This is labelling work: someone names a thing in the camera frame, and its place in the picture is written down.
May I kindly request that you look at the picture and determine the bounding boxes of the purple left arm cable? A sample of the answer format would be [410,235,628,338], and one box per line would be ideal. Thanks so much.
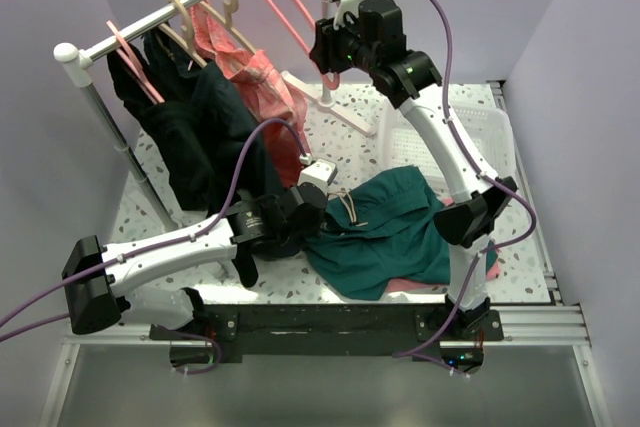
[0,117,314,343]

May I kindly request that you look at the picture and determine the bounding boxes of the pink hanger with dark garment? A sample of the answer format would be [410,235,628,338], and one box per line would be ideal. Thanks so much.
[106,20,164,105]

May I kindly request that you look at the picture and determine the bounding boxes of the white plastic basket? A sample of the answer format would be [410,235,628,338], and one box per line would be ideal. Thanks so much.
[378,97,517,202]

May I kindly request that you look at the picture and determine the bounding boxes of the beige wooden hanger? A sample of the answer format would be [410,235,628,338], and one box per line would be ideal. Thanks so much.
[159,0,207,68]
[200,0,257,54]

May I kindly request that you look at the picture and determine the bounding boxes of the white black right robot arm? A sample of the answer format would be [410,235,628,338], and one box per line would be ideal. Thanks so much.
[309,0,517,340]

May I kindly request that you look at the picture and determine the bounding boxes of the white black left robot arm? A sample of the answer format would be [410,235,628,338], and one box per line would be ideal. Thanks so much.
[62,182,328,339]

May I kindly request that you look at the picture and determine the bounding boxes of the pink plastic hanger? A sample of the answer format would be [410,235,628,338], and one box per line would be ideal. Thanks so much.
[249,0,341,89]

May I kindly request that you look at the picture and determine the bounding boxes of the pink patterned hanging shorts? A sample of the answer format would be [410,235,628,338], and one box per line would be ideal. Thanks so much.
[190,4,311,187]

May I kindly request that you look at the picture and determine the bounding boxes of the green shorts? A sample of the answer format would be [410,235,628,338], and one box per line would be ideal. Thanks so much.
[305,166,450,301]

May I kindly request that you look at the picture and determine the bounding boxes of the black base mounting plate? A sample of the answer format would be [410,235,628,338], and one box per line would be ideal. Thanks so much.
[148,304,501,366]

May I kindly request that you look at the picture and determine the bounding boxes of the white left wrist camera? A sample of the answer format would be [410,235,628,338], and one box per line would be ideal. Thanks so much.
[298,159,338,194]

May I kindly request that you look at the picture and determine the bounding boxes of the dark green hanging garment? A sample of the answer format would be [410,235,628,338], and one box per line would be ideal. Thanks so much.
[143,29,306,289]

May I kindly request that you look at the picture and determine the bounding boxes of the pink folded cloth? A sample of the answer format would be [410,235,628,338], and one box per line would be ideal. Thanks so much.
[384,196,503,294]

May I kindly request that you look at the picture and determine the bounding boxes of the black hanging garment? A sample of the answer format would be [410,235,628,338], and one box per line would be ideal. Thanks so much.
[107,48,215,211]

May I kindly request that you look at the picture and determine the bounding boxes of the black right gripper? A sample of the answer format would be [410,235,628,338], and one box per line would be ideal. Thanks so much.
[309,7,378,75]

